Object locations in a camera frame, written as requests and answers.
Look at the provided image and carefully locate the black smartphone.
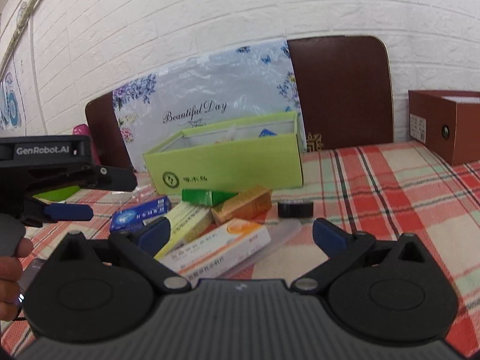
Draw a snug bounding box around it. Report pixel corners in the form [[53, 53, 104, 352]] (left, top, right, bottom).
[[16, 258, 46, 307]]

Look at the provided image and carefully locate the blue medicine box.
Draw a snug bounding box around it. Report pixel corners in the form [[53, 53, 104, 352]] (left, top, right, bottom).
[[110, 196, 172, 233]]

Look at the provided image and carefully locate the person's left hand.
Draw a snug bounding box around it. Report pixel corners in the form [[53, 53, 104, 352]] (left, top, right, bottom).
[[0, 238, 33, 321]]

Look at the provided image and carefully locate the floral plastic packaged pillow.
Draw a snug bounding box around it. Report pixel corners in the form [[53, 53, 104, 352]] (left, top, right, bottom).
[[112, 38, 301, 172]]

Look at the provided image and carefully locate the clear plastic cup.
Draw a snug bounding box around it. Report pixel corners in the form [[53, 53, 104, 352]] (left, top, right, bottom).
[[131, 184, 157, 204]]

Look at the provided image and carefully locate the dark green storage box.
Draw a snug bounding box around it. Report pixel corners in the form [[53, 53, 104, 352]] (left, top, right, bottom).
[[35, 186, 80, 203]]

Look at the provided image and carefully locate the small blue packet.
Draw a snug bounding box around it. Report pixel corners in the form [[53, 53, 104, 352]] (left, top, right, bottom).
[[259, 129, 277, 137]]

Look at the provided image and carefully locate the black tape roll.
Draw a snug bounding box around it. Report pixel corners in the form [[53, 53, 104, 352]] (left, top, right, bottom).
[[277, 202, 314, 219]]

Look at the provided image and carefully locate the brown cardboard box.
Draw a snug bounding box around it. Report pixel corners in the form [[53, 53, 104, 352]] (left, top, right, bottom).
[[408, 90, 480, 166]]

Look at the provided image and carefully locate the golden brown box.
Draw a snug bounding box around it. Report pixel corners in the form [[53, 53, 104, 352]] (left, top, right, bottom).
[[211, 186, 272, 225]]

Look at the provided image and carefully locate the pink thermos bottle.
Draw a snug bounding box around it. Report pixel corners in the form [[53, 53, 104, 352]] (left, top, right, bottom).
[[72, 123, 104, 166]]

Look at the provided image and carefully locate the yellow-green medicine box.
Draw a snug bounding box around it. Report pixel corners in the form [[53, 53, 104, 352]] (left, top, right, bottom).
[[154, 202, 214, 260]]

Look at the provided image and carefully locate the plaid bed sheet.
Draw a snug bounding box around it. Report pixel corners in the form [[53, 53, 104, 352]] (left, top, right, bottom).
[[20, 141, 479, 357]]

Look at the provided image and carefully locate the light green open box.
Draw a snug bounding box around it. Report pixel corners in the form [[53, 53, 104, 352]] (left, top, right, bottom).
[[143, 111, 304, 195]]

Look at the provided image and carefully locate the small green box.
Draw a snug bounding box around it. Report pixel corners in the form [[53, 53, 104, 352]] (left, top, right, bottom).
[[181, 189, 237, 207]]

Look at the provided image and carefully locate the orange white medicine box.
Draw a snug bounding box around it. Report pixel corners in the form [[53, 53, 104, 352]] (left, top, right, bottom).
[[159, 219, 271, 286]]

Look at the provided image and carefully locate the clear plastic lid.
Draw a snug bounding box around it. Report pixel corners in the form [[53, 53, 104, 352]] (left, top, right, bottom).
[[220, 219, 303, 279]]

